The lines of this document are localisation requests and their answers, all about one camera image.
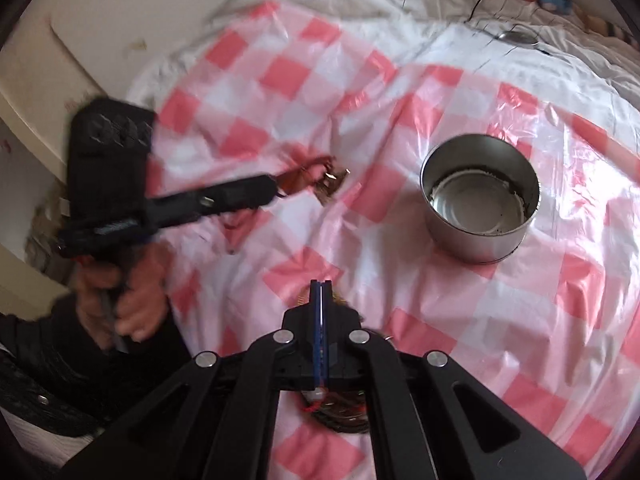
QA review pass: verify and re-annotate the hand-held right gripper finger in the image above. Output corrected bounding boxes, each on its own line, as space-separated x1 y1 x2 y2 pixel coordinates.
60 280 321 480
320 280 586 480

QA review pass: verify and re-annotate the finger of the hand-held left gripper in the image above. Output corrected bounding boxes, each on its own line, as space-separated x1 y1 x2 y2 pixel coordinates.
150 172 282 227

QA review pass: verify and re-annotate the pearl and gold bead bracelet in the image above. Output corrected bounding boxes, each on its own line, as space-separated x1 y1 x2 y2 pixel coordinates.
294 292 352 312

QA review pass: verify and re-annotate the red string bracelet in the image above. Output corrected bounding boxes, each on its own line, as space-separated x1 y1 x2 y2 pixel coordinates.
299 393 327 415

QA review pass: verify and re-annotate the black braided bracelet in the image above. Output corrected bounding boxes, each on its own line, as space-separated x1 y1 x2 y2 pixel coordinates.
314 389 372 434

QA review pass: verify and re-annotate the round metal tin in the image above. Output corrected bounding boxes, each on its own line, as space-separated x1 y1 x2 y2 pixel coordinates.
420 133 542 265

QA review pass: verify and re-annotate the person's left forearm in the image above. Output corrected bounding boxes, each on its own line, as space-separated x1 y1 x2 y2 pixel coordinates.
0 300 201 438

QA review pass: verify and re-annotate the person's left hand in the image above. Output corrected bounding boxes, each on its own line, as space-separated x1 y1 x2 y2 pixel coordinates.
75 244 172 352

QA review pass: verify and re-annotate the cream wooden furniture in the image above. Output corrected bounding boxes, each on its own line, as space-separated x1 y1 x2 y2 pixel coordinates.
0 0 168 321

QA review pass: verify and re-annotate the pink checkered plastic sheet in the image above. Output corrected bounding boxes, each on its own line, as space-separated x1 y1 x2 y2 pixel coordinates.
125 0 640 480

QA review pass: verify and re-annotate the white bedsheet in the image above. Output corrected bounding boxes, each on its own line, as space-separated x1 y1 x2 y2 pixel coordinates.
125 0 640 126

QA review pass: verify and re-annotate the round silver disc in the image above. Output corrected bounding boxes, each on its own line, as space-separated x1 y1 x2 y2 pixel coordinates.
497 30 539 47

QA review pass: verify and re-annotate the striped pillow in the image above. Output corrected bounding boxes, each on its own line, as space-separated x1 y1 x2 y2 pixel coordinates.
584 10 637 42

